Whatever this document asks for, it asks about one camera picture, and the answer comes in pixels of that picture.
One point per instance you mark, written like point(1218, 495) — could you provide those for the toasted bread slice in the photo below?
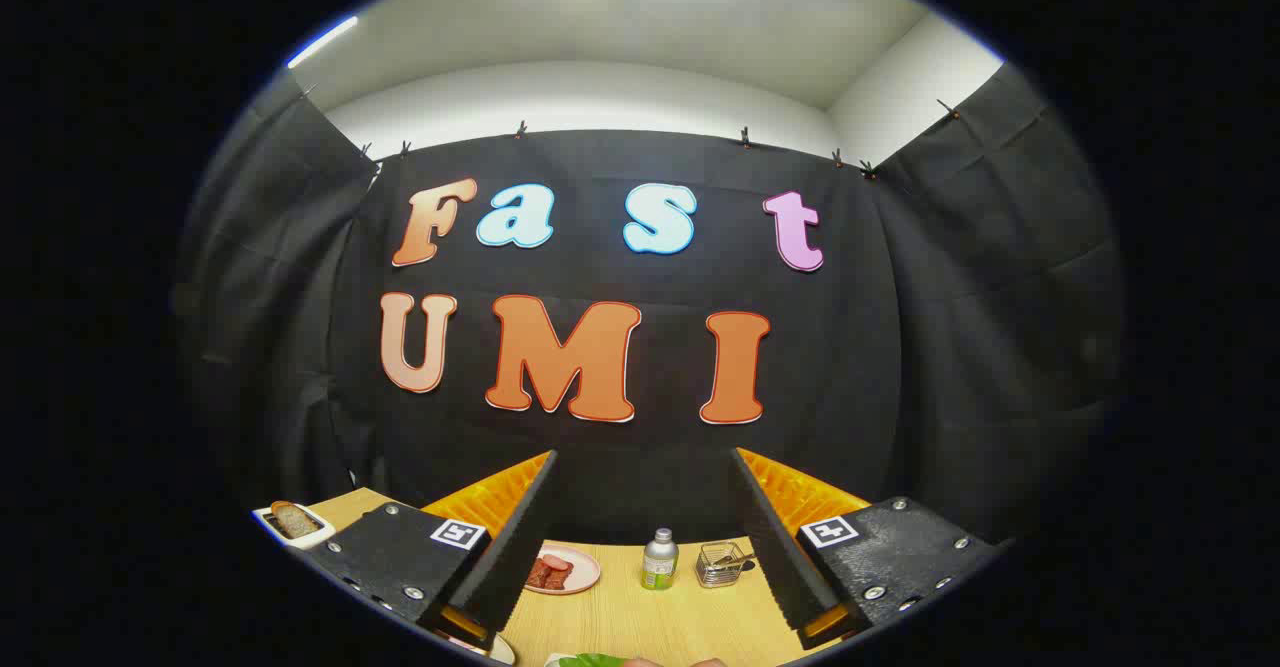
point(293, 520)

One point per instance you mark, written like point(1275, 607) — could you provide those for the small brown utensil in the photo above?
point(740, 558)

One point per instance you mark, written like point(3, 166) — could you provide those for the red meat slices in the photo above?
point(545, 575)

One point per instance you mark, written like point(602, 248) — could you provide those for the green lettuce leaf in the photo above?
point(595, 661)

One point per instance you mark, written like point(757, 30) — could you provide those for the grey round plate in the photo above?
point(498, 652)

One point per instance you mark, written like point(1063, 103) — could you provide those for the pink plate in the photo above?
point(585, 572)

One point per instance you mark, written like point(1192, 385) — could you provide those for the red sausage slice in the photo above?
point(555, 560)

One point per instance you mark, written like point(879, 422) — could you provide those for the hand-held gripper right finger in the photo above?
point(785, 557)

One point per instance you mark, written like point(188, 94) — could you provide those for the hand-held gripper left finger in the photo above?
point(510, 557)

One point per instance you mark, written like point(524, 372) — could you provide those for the row of black cloth clips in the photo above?
point(745, 137)

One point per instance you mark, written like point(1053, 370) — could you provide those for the white toaster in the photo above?
point(300, 543)

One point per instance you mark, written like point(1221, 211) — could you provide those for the green label bottle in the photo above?
point(660, 567)

